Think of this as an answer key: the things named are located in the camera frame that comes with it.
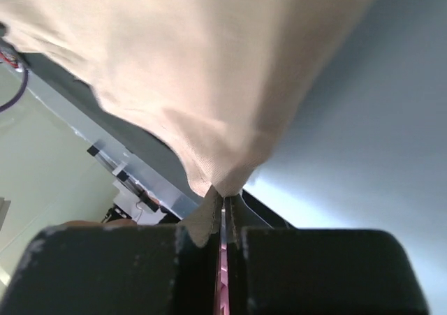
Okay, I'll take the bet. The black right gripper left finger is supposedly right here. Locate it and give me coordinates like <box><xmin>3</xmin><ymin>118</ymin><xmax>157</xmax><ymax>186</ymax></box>
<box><xmin>1</xmin><ymin>190</ymin><xmax>223</xmax><ymax>314</ymax></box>

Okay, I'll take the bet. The pink coiled cable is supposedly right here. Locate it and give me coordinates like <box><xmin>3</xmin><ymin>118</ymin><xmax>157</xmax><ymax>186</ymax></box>
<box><xmin>214</xmin><ymin>244</ymin><xmax>231</xmax><ymax>315</ymax></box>

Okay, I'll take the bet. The tan t-shirt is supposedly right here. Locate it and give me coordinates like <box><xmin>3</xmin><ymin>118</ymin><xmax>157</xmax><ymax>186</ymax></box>
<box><xmin>0</xmin><ymin>0</ymin><xmax>390</xmax><ymax>198</ymax></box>

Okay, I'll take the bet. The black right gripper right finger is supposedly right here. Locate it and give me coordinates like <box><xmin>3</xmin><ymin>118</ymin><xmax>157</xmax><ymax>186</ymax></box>
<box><xmin>224</xmin><ymin>196</ymin><xmax>429</xmax><ymax>314</ymax></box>

